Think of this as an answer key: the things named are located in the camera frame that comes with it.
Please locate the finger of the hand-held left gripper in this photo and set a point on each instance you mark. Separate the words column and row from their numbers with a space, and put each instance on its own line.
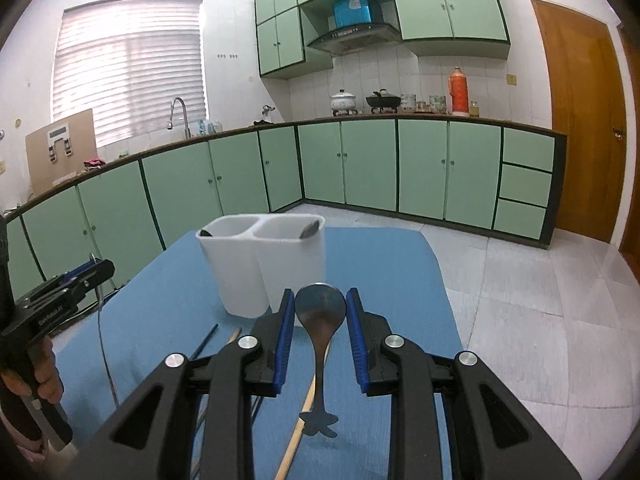
column 97, row 272

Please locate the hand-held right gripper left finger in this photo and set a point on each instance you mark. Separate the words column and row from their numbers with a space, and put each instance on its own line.
column 285, row 345

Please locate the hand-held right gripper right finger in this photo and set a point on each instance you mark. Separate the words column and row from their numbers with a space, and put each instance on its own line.
column 357, row 345

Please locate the metal spoon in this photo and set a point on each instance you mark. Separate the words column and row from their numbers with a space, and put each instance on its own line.
column 320, row 310

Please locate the wooden chopstick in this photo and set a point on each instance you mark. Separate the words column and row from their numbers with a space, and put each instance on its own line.
column 295, row 440
column 234, row 336

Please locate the black chopstick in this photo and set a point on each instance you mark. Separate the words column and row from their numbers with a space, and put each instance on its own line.
column 206, row 341

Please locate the metal chopstick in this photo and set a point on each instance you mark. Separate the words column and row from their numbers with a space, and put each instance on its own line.
column 106, row 355

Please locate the white two-compartment utensil holder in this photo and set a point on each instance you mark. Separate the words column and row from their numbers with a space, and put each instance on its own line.
column 240, row 270

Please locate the person's left hand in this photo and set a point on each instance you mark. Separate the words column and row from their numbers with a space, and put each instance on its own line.
column 46, row 367

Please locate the blue tablecloth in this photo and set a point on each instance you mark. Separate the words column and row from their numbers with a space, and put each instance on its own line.
column 400, row 280

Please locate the red cloth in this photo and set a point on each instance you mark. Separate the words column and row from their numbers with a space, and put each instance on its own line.
column 95, row 162

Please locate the grey utensil tip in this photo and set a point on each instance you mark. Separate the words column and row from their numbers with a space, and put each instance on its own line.
column 310, row 230

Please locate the metal kitchen faucet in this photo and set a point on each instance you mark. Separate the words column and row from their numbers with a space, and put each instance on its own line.
column 181, row 115

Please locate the green lower kitchen cabinets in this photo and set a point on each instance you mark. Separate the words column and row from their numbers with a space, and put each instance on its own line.
column 370, row 165

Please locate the green kitchen cabinets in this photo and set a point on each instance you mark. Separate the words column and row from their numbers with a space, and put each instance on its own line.
column 440, row 5
column 370, row 165

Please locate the white window blinds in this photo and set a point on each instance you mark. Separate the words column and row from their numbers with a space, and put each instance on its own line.
column 130, row 70

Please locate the metal kettle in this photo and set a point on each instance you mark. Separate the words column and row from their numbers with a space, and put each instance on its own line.
column 268, row 112

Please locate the silver cooking pot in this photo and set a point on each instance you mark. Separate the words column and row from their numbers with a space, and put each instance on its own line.
column 343, row 101

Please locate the black cooking pot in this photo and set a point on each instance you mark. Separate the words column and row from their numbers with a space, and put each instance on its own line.
column 383, row 101

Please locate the row of small jars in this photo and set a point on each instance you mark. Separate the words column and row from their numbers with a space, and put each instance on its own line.
column 425, row 103

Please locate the orange thermos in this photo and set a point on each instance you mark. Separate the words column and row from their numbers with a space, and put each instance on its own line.
column 457, row 92

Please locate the black range hood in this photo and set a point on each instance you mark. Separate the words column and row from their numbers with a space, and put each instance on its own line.
column 352, row 39

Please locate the wooden door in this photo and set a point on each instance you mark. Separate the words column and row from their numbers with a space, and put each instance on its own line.
column 580, row 125
column 631, row 160

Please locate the blue box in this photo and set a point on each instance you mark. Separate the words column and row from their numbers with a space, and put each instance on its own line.
column 355, row 10

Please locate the green upper kitchen cabinets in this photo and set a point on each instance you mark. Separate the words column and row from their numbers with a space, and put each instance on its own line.
column 440, row 5

